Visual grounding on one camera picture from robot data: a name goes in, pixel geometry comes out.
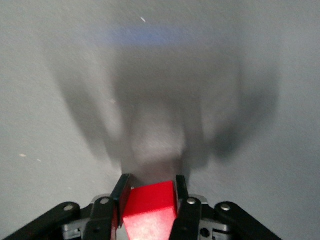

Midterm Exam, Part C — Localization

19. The small red cube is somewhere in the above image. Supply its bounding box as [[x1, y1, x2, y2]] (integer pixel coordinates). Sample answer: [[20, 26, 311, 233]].
[[122, 180, 179, 240]]

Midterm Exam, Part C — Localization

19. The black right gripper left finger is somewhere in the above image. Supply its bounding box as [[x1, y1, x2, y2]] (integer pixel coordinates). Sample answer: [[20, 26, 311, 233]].
[[0, 173, 134, 240]]

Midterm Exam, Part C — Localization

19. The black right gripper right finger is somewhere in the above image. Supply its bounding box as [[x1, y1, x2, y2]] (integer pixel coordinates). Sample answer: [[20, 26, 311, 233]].
[[169, 174, 283, 240]]

